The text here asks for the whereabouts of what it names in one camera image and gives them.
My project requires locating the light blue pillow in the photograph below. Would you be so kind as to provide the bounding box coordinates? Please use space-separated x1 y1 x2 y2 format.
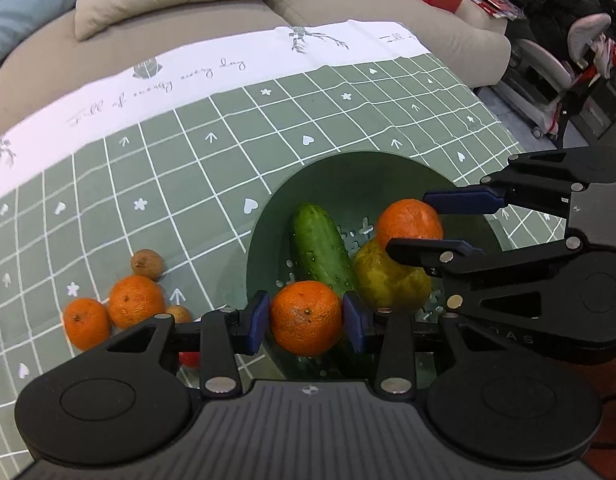
0 0 102 68

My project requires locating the beige sofa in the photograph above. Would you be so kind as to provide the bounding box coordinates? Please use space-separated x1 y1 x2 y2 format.
0 0 512 136

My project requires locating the green checked tablecloth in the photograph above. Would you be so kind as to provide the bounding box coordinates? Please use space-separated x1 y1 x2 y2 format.
0 20 569 480

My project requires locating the orange tangerine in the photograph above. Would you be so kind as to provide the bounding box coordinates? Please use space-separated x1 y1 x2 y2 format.
108 275 167 330
63 298 112 352
269 281 345 357
375 199 445 256

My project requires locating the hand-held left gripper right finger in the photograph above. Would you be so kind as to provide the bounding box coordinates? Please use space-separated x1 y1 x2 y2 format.
342 291 489 397

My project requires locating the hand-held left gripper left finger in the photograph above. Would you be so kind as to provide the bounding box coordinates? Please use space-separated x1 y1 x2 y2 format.
104 290 272 400

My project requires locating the yellow green pear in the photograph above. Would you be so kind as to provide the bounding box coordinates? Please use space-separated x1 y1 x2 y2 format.
352 237 433 312

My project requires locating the green colander bowl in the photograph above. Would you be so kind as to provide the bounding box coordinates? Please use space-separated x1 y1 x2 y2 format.
245 150 505 378

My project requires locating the green cucumber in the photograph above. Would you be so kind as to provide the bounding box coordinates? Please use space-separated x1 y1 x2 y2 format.
290 203 362 361

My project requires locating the grey white office chair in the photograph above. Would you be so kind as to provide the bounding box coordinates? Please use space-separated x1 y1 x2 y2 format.
503 12 615 137

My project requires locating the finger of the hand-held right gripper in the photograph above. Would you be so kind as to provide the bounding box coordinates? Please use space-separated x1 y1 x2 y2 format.
386 231 590 320
423 147 616 222

